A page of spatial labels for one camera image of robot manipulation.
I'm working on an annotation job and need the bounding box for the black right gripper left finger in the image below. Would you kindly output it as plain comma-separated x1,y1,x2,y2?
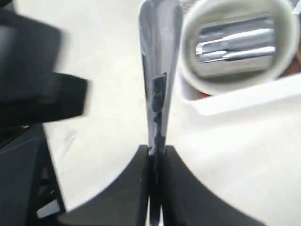
57,145,149,226

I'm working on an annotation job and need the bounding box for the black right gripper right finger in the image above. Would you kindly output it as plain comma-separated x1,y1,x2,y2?
159,146,259,226

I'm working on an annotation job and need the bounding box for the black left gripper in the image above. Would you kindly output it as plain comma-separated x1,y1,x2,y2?
0,9,88,145

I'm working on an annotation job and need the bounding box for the steel spoon long handle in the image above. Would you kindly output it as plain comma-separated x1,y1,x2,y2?
139,0,183,226

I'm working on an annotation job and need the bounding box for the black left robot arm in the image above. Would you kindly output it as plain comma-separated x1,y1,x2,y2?
0,9,88,226

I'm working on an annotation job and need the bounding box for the white perforated plastic basket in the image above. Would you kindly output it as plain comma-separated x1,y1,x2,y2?
169,0,301,226

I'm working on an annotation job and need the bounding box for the shiny steel cup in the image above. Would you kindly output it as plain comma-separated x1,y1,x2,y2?
195,15,277,78

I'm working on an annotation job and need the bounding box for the white ceramic bowl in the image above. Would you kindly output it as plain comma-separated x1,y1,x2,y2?
178,0,300,96

